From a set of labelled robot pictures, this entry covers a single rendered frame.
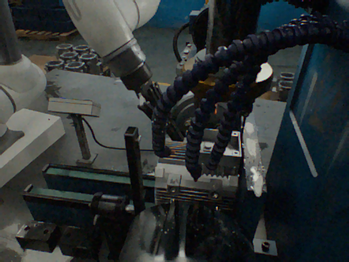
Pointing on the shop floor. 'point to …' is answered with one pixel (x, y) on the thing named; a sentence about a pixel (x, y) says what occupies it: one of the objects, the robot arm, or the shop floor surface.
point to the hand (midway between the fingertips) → (173, 132)
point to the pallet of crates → (43, 20)
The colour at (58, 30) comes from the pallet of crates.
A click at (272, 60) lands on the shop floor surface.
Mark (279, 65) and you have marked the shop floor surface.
